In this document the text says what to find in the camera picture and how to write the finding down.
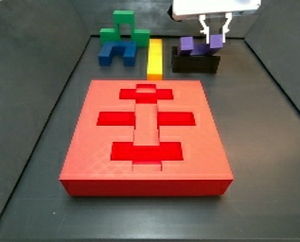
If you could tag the yellow long bar block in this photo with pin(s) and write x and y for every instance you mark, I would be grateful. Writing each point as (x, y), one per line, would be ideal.
(154, 61)

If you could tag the purple U-shaped block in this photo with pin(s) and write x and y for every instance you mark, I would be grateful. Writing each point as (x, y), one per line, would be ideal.
(189, 48)

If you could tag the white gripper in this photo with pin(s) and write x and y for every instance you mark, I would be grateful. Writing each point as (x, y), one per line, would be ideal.
(187, 9)

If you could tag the black angle fixture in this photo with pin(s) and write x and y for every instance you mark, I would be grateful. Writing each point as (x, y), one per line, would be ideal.
(193, 64)

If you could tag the blue U-shaped block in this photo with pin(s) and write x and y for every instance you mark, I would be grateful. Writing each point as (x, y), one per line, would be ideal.
(124, 49)

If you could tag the green stepped arch block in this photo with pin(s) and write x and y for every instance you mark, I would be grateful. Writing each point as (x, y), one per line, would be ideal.
(123, 28)

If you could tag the red puzzle board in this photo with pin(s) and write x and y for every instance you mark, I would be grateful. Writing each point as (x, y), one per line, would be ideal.
(145, 142)

